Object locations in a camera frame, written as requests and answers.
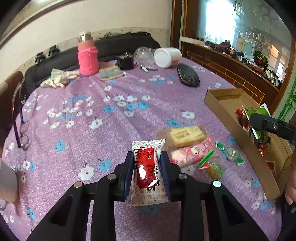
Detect pink cartoon snack packet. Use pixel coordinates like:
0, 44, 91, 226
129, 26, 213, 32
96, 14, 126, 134
168, 137, 219, 168

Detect green pea snack packet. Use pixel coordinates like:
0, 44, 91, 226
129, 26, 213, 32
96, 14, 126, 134
243, 103, 271, 145

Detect red white rice cracker packet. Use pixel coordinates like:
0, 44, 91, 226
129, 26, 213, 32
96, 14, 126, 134
130, 139, 169, 207

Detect yellow cheese biscuit packet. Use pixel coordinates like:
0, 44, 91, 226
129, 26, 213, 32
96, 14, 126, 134
157, 126, 207, 150

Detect person's right hand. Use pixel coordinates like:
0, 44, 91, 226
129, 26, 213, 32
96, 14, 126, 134
285, 150, 296, 205

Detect cardboard box tray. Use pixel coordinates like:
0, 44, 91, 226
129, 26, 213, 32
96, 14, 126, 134
204, 88, 292, 200

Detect green wrapped candy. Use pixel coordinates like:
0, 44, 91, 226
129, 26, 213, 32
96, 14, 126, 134
216, 142, 245, 166

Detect green striped jelly candy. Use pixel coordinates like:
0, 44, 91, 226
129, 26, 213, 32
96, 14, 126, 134
198, 162, 226, 180

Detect red white flat packet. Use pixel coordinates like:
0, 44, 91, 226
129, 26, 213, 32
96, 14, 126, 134
265, 160, 276, 177

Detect purple floral tablecloth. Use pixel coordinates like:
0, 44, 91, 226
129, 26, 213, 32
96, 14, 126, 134
1, 58, 281, 240

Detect wooden cabinet counter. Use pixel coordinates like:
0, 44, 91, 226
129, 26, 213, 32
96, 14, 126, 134
181, 42, 279, 113

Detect black glasses case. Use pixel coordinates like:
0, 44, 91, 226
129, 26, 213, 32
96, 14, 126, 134
177, 63, 200, 87

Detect small notebook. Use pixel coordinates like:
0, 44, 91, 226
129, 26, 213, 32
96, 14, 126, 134
99, 65, 124, 81

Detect small black cup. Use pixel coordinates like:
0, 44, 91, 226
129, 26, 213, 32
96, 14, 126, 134
116, 52, 134, 70

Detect purple framed eyeglasses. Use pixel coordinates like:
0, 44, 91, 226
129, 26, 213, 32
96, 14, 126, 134
11, 77, 29, 149

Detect white plastic jar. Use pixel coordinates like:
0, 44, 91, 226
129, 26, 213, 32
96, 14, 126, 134
154, 47, 182, 69

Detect white cloth gloves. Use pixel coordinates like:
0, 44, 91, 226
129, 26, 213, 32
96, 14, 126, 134
40, 68, 81, 89

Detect white enamel mug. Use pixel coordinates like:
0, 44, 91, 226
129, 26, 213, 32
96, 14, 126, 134
0, 159, 19, 211

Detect clear plastic cup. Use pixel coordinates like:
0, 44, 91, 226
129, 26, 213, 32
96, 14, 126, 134
133, 47, 154, 66

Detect pink knit-sleeved bottle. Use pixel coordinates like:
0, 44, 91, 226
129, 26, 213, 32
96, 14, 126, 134
77, 31, 99, 76

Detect black leather sofa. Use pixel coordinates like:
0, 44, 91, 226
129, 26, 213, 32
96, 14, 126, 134
22, 32, 160, 96

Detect brown wooden chair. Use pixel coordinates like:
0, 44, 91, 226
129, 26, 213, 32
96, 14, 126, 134
0, 70, 25, 140

